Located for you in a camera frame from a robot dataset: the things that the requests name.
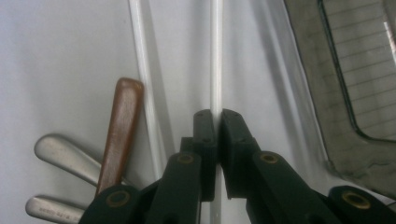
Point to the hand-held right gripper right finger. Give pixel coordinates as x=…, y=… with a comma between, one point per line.
x=236, y=155

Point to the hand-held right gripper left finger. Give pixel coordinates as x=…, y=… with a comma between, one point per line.
x=207, y=155

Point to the brown wooden spoon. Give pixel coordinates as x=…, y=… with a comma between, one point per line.
x=123, y=124

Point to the smoky clear plastic bin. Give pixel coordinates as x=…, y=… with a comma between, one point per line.
x=358, y=77

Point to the metal knife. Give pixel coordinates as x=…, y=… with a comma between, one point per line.
x=62, y=154

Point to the metal fork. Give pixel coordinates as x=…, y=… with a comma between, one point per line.
x=49, y=210

